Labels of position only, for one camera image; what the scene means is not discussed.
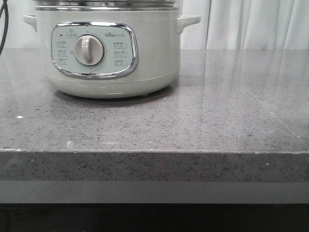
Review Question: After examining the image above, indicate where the black cable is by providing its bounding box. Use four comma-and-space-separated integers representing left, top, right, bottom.
0, 0, 10, 56

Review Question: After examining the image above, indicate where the pale green electric cooking pot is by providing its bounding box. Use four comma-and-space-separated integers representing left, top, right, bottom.
23, 1, 201, 99

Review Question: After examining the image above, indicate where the white pleated curtain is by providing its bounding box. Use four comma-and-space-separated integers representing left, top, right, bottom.
0, 0, 309, 51

